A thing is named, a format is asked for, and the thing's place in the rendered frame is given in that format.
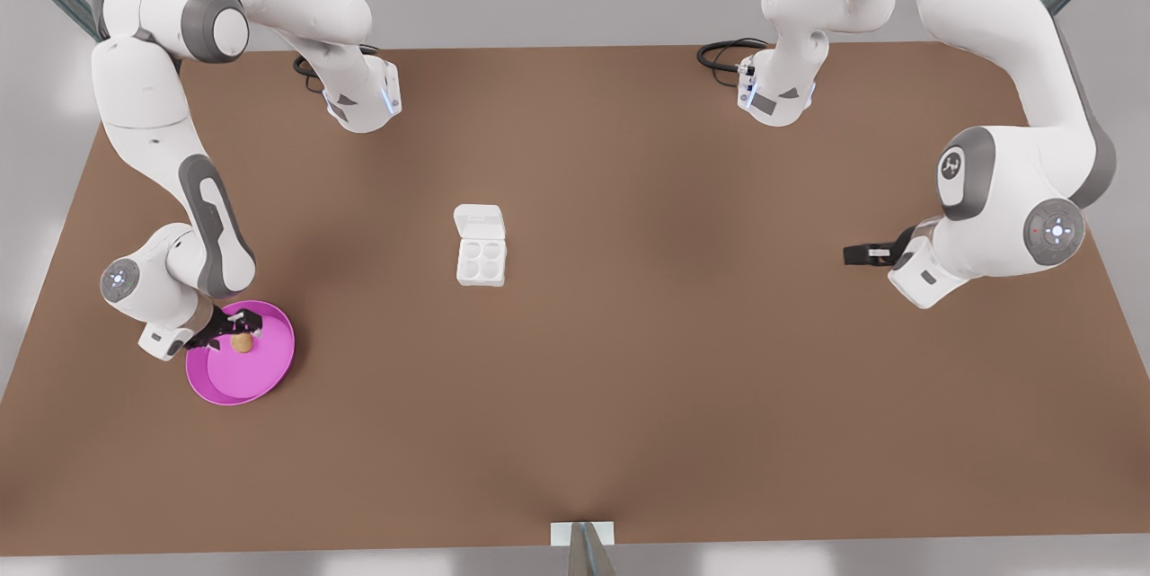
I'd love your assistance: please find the white egg box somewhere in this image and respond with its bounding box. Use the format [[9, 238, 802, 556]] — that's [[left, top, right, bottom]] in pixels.
[[456, 237, 508, 288]]

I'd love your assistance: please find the pink round plate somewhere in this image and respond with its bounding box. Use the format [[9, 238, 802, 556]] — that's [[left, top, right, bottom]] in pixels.
[[186, 300, 296, 406]]

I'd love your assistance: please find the black cable loop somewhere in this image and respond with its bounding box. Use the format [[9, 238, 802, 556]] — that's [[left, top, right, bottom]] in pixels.
[[294, 43, 381, 94], [696, 38, 771, 91]]

